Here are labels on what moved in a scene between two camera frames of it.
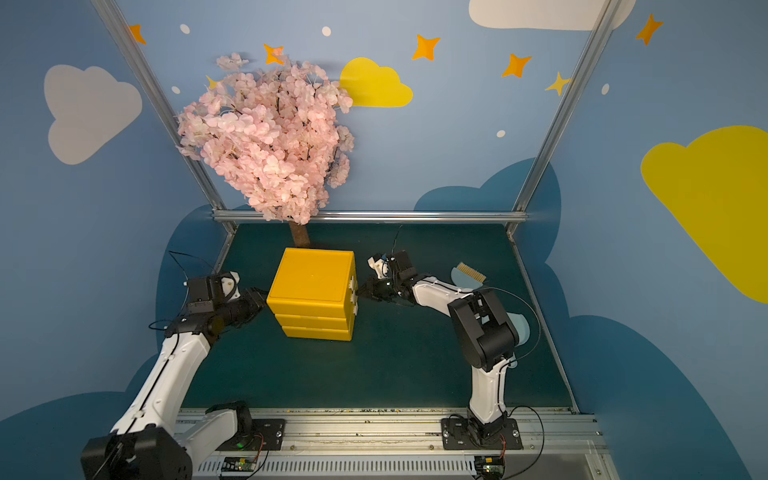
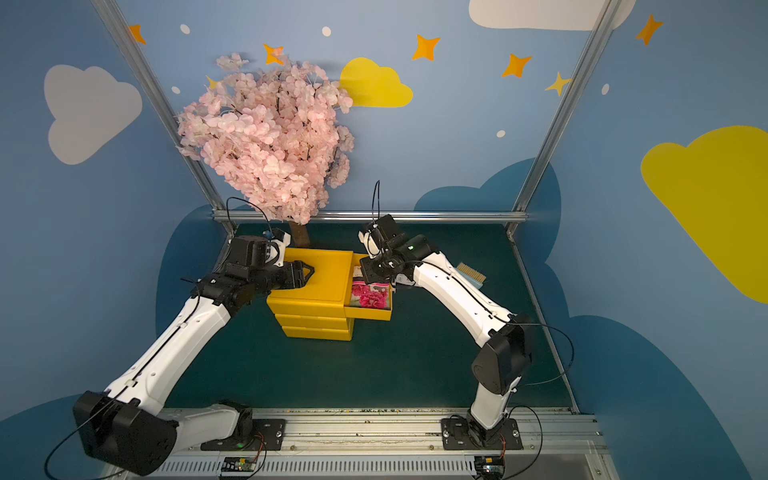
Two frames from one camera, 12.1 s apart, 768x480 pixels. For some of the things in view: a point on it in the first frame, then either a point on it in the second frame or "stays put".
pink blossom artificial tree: (274, 133) stays put
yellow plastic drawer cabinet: (314, 294) stays put
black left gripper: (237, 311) to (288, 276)
